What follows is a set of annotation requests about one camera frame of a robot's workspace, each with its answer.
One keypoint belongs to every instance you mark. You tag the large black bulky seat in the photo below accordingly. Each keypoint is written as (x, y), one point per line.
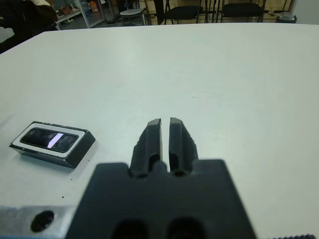
(25, 25)

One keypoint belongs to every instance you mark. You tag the grey chair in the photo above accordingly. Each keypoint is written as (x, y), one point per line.
(132, 12)

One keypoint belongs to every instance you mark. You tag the black box with white insert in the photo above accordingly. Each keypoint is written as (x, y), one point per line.
(79, 152)

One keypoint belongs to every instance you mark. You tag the white side table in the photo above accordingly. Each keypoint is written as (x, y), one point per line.
(72, 17)

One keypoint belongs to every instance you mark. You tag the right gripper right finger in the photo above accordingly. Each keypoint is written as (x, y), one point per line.
(182, 149)

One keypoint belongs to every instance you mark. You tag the wooden crate stack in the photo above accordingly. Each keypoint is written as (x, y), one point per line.
(152, 10)

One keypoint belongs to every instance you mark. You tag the black trash bin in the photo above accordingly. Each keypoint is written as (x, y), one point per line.
(286, 18)

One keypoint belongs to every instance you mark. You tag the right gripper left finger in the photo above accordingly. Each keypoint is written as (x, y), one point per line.
(147, 149)

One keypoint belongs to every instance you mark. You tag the black mesh chair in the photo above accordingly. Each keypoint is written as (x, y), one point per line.
(184, 10)
(243, 8)

